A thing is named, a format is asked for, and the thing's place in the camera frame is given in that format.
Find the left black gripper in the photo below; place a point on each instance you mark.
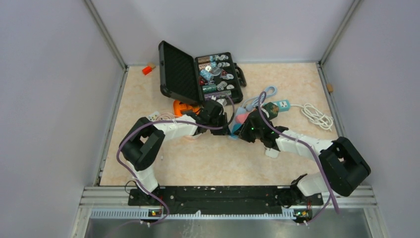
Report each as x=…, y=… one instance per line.
x=224, y=131

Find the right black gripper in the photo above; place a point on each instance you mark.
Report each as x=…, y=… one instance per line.
x=243, y=134

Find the pink triangular power socket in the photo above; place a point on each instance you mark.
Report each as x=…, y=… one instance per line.
x=241, y=118

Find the light blue power strip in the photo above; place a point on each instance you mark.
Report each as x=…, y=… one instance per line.
x=235, y=126

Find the white charger plug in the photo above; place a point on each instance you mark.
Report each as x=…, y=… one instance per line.
x=272, y=153

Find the round pink power socket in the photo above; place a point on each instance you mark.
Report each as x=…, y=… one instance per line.
x=193, y=137

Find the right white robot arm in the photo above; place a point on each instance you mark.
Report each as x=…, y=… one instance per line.
x=341, y=166

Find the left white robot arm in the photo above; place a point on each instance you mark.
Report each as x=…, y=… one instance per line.
x=139, y=148

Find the dark green cube plug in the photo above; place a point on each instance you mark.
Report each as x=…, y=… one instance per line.
x=272, y=110

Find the teal small socket adapter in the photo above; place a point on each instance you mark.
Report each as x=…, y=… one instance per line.
x=284, y=105

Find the orange tape dispenser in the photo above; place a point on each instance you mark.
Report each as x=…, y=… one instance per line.
x=181, y=109

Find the open black carrying case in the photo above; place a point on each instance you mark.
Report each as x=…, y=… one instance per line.
x=194, y=80

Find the white multi-hole adapter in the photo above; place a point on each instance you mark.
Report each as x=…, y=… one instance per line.
x=153, y=116

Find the red small block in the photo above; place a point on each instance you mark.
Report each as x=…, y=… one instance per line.
x=146, y=70

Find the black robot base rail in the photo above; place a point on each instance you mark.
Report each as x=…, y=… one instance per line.
x=224, y=200

